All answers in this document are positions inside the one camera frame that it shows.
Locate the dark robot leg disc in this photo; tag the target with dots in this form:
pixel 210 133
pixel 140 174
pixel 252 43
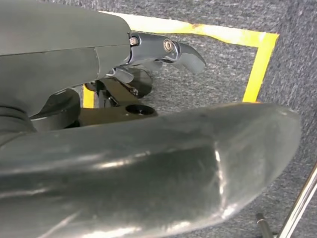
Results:
pixel 59 111

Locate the yellow floor tape frame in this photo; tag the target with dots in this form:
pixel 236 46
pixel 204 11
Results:
pixel 223 33

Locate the steel workbench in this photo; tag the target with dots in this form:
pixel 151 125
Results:
pixel 300 203

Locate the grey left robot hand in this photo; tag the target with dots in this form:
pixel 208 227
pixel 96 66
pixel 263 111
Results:
pixel 124 184

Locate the black robot left foot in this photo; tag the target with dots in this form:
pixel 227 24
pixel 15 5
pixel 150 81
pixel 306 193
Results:
pixel 111 115

